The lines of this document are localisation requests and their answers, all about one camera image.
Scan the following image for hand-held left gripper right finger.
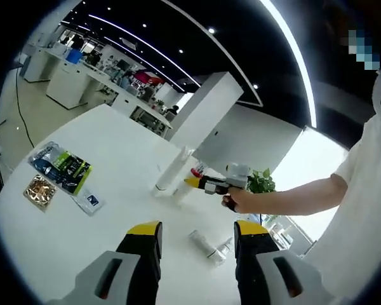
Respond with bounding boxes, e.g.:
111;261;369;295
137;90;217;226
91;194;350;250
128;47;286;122
234;220;335;305

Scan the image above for red collar skincare pump bottle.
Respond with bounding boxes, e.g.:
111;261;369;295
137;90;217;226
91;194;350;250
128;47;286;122
173;159;208;206

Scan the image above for long white counter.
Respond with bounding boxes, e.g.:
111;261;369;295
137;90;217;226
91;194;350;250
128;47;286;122
23;41;174;140

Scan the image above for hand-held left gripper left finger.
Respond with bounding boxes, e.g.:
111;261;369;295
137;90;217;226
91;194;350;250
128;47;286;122
46;221;164;305

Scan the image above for small clear packet blue print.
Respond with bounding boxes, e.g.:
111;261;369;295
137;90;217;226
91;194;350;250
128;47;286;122
70;187;106;217

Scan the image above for green silver foil packet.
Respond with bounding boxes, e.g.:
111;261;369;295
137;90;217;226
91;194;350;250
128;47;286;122
27;141;93;196

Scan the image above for long ceiling light strip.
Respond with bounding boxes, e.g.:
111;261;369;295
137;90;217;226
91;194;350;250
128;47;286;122
260;0;320;130

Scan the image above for potted green plant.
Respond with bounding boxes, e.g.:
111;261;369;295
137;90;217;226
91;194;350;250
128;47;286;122
247;168;277;194

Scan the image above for person's right hand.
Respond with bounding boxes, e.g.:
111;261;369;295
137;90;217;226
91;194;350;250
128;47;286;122
221;186;258;213

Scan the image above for person in white shirt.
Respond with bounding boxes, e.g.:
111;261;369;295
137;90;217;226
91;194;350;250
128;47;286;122
300;114;381;305

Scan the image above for blue storage bin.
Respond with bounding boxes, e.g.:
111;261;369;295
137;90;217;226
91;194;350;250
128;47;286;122
65;49;83;64

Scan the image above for pink wall screen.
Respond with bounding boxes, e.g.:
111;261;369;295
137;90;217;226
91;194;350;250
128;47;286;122
133;70;165;87

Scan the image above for gold foil packet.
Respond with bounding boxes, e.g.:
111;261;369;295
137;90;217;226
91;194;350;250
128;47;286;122
22;173;58;212

